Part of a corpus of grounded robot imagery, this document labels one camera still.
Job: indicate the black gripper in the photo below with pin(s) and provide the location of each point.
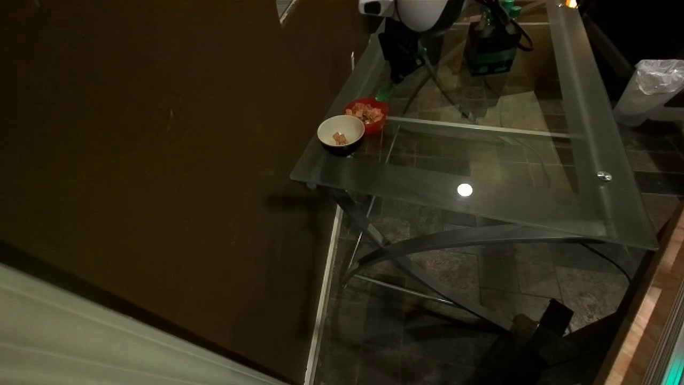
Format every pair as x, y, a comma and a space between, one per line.
402, 45

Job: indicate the green plastic spoon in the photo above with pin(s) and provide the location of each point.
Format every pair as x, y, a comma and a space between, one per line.
385, 93

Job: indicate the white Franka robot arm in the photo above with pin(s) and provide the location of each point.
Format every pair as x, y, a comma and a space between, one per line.
419, 11

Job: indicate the cereal pieces in red bowl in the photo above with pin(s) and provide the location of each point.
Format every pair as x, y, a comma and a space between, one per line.
368, 112

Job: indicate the red bowl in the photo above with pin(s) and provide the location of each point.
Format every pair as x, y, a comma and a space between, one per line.
370, 124

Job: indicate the black bowl with white inside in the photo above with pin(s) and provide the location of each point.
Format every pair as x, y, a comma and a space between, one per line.
341, 128

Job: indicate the cereal pieces in black bowl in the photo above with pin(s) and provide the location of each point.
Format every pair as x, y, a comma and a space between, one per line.
341, 137

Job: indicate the shrink-wrapped bottle pack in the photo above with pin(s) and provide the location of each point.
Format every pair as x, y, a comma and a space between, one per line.
493, 44

